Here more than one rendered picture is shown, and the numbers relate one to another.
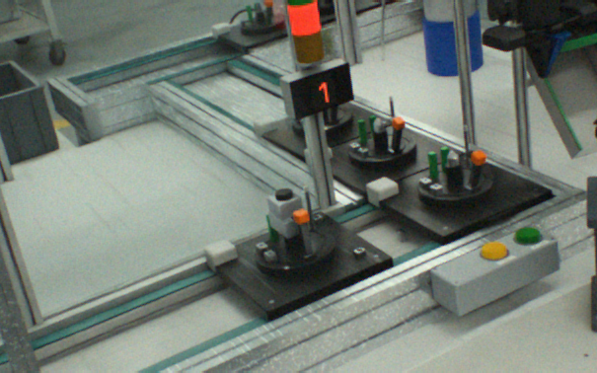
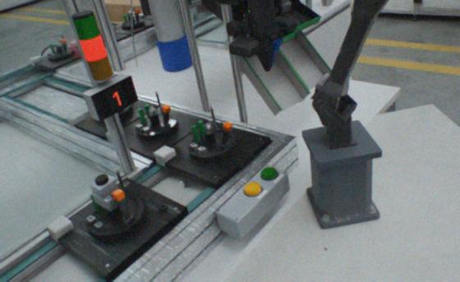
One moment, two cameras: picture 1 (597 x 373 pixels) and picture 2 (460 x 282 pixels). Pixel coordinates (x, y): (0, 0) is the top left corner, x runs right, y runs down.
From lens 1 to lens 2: 65 cm
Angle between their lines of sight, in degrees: 18
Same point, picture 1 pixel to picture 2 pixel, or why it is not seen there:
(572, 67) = not seen: hidden behind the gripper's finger
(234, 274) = (73, 244)
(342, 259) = (152, 214)
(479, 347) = (256, 257)
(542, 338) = (293, 241)
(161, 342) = not seen: outside the picture
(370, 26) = (125, 48)
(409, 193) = (182, 154)
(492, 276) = (256, 207)
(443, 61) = (172, 63)
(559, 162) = (255, 114)
